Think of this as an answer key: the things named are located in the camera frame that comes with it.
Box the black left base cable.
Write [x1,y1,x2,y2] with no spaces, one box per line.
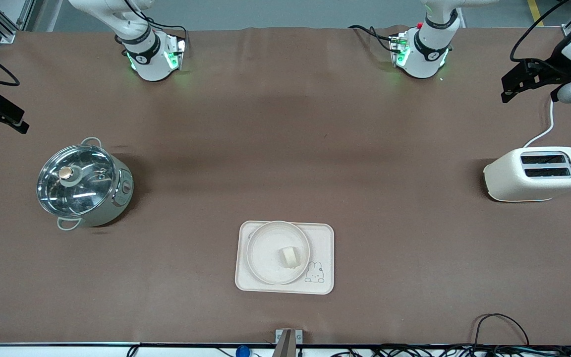
[348,24,396,53]

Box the black looped cable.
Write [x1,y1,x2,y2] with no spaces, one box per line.
[473,313,531,348]

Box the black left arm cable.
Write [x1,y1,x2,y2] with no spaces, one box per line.
[510,0,571,63]

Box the black base cable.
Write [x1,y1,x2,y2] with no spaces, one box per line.
[348,24,396,53]
[144,19,190,51]

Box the white steamed bun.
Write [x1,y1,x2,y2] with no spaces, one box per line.
[280,247,300,269]

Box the white toaster power cable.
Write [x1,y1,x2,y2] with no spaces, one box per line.
[522,97,556,149]

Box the steel pot with glass lid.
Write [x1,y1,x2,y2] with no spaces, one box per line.
[57,137,134,232]

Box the cream two-slot toaster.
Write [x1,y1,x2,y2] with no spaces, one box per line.
[483,146,571,202]

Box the beige rabbit print tray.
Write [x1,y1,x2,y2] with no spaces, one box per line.
[235,221,335,295]

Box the glass pot lid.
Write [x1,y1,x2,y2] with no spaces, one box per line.
[36,144,118,218]

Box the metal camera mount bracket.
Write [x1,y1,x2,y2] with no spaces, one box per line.
[272,328,304,357]

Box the beige round plate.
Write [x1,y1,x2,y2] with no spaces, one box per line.
[246,221,311,286]

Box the black right base cable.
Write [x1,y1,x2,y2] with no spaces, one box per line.
[144,19,190,51]

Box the brown table cloth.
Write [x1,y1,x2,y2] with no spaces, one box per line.
[0,26,571,346]

